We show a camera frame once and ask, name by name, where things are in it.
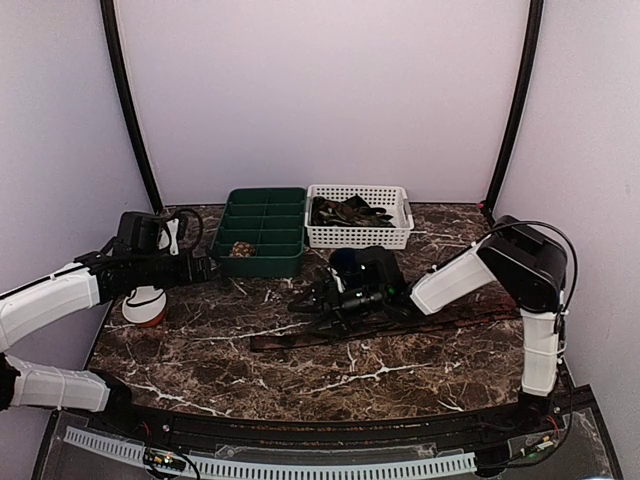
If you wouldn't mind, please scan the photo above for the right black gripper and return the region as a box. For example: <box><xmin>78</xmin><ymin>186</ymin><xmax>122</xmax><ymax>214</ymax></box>
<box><xmin>288</xmin><ymin>279</ymin><xmax>388</xmax><ymax>339</ymax></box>

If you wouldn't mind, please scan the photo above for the brown red floral tie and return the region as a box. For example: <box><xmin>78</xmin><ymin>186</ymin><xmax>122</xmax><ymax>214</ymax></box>
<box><xmin>249</xmin><ymin>301</ymin><xmax>520</xmax><ymax>353</ymax></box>

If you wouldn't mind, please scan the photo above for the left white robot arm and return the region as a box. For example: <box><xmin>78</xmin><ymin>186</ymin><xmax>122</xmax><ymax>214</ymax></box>
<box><xmin>1</xmin><ymin>252</ymin><xmax>214</xmax><ymax>436</ymax></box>

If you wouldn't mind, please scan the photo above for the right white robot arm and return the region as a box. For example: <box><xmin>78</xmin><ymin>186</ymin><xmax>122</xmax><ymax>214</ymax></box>
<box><xmin>288</xmin><ymin>215</ymin><xmax>579</xmax><ymax>434</ymax></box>

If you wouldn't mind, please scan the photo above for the camouflage ties pile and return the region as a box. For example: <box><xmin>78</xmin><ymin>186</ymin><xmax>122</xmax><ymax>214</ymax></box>
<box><xmin>309</xmin><ymin>195</ymin><xmax>394</xmax><ymax>228</ymax></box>

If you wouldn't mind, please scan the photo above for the rolled brown tie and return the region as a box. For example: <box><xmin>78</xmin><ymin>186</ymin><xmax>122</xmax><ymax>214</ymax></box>
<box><xmin>229</xmin><ymin>241</ymin><xmax>257</xmax><ymax>258</ymax></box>

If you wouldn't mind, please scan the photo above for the blue enamel mug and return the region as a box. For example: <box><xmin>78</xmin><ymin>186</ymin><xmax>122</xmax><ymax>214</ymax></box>
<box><xmin>329</xmin><ymin>248</ymin><xmax>360</xmax><ymax>282</ymax></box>

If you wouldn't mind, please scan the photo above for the green compartment tray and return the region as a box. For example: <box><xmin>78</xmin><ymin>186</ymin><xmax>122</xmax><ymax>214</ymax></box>
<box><xmin>207</xmin><ymin>187</ymin><xmax>306</xmax><ymax>278</ymax></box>

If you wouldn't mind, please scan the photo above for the white orange bowl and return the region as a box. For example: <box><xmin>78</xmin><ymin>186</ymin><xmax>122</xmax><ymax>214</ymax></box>
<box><xmin>122</xmin><ymin>286</ymin><xmax>167</xmax><ymax>327</ymax></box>

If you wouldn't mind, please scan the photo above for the white plastic basket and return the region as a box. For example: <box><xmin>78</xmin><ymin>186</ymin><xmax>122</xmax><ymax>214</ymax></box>
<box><xmin>304</xmin><ymin>184</ymin><xmax>414</xmax><ymax>250</ymax></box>

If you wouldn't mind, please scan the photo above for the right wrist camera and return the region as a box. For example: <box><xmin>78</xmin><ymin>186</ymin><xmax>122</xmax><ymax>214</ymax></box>
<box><xmin>330</xmin><ymin>246</ymin><xmax>407</xmax><ymax>295</ymax></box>

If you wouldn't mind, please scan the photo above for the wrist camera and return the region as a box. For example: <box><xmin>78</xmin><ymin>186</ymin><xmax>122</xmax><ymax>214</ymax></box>
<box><xmin>330</xmin><ymin>246</ymin><xmax>407</xmax><ymax>295</ymax></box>
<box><xmin>115</xmin><ymin>207</ymin><xmax>205</xmax><ymax>258</ymax></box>

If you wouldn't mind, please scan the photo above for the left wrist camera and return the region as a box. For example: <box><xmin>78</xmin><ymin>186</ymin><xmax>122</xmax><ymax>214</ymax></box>
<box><xmin>115</xmin><ymin>207</ymin><xmax>205</xmax><ymax>258</ymax></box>

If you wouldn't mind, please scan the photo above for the black front rail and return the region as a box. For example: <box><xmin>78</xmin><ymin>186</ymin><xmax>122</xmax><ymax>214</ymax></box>
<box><xmin>104</xmin><ymin>405</ymin><xmax>524</xmax><ymax>450</ymax></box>

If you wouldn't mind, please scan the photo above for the white cable duct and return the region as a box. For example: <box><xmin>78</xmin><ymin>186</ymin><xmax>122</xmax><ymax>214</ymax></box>
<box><xmin>62</xmin><ymin>427</ymin><xmax>477</xmax><ymax>480</ymax></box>

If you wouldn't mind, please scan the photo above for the left black frame post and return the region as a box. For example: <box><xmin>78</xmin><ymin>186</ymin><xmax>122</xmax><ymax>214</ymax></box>
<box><xmin>99</xmin><ymin>0</ymin><xmax>164</xmax><ymax>213</ymax></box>

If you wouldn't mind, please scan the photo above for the black frame post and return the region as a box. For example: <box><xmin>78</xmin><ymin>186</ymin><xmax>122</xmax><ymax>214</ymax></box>
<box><xmin>484</xmin><ymin>0</ymin><xmax>544</xmax><ymax>211</ymax></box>
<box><xmin>99</xmin><ymin>0</ymin><xmax>164</xmax><ymax>213</ymax></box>

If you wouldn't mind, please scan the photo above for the right black frame post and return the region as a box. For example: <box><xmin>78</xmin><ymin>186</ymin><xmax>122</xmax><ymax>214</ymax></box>
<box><xmin>484</xmin><ymin>0</ymin><xmax>544</xmax><ymax>211</ymax></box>

